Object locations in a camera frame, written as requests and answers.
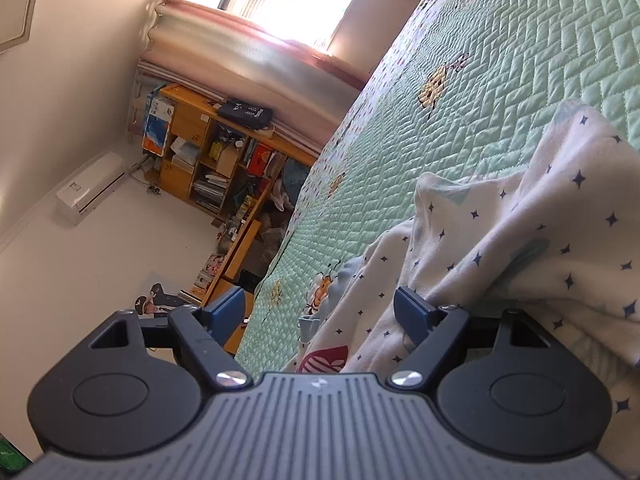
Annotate black box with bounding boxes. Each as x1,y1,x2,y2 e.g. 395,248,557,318
240,270,271,295

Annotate white star-print sweatshirt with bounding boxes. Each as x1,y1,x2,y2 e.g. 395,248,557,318
297,99,640,436

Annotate uniformed figure poster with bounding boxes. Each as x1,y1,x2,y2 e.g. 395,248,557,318
132,282,188,318

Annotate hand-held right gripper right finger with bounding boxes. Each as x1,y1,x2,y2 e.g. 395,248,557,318
390,286,553,391

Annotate green quilted bedspread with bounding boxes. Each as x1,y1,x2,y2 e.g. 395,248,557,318
235,0,640,376

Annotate white air conditioner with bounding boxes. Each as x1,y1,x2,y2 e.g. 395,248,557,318
56,152,126,218

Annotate blue round cushion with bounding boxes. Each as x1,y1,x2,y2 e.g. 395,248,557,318
282,160,313,211

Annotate dark hanging bag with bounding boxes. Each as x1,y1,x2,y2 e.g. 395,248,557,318
217,99,275,132

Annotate pink curtain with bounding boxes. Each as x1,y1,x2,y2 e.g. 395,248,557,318
137,0,368,166

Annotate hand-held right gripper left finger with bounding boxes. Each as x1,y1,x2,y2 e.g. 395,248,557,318
89,286,252,394

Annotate wooden bookshelf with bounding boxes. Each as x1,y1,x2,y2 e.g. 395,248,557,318
142,82,321,221

